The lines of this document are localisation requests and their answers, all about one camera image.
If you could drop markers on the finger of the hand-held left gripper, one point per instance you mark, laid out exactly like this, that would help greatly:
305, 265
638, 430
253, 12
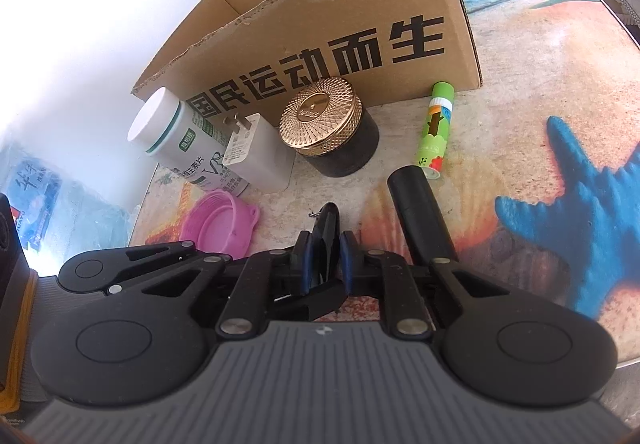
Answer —
192, 250

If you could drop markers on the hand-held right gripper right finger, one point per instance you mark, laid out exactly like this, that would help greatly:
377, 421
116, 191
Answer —
346, 266

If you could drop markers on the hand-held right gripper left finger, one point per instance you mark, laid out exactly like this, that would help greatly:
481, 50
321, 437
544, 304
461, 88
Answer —
305, 269

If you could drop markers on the small black key fob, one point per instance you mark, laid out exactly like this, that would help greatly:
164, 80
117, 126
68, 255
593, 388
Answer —
327, 244

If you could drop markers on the pink round silicone lid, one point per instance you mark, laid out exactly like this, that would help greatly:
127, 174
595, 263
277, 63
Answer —
215, 224

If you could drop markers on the black cylindrical tube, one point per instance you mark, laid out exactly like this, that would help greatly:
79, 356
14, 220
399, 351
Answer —
420, 214

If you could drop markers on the white plug charger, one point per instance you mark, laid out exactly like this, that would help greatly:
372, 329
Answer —
255, 154

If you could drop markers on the white bottle with green label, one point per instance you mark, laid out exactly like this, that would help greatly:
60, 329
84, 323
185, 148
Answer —
170, 134

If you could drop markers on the dark jar with golden lid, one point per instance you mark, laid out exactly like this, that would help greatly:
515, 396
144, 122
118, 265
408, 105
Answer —
335, 134

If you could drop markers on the green patterned stick tube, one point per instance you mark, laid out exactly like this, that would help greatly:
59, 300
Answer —
434, 134

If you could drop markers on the brown cardboard box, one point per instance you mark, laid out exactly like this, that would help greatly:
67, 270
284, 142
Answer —
350, 14

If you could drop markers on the clear plastic bag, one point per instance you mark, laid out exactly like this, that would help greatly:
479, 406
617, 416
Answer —
90, 204

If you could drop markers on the blue printed packet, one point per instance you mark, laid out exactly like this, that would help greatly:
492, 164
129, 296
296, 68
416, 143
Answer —
35, 204

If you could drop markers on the beach print table mat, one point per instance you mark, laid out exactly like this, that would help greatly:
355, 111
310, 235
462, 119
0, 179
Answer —
525, 74

